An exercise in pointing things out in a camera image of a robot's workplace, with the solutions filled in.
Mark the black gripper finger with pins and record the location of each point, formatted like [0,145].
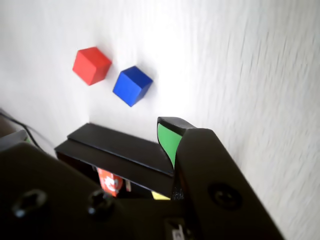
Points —
[50,195]
[220,180]

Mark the yellow wooden cube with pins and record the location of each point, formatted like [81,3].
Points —
[160,196]

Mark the blue wooden cube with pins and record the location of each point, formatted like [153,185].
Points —
[131,86]

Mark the red wooden cube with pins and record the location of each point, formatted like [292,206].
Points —
[91,66]

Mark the black cardboard box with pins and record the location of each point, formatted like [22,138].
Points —
[112,165]

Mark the orange red printed packet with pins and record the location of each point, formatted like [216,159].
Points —
[110,182]

